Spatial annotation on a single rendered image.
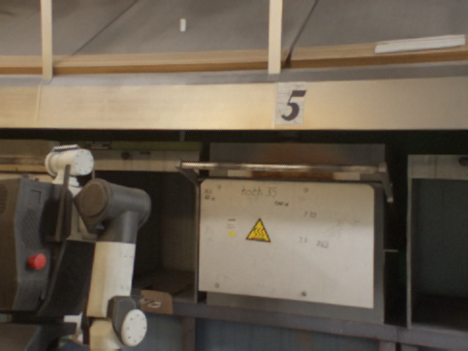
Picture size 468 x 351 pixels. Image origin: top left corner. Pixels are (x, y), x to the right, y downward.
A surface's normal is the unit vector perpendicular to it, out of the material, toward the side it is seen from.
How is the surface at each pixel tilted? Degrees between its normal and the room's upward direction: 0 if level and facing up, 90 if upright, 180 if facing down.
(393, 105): 80
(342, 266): 90
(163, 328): 90
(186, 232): 90
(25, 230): 85
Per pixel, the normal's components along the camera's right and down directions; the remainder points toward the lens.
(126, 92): -0.32, -0.17
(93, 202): -0.54, -0.20
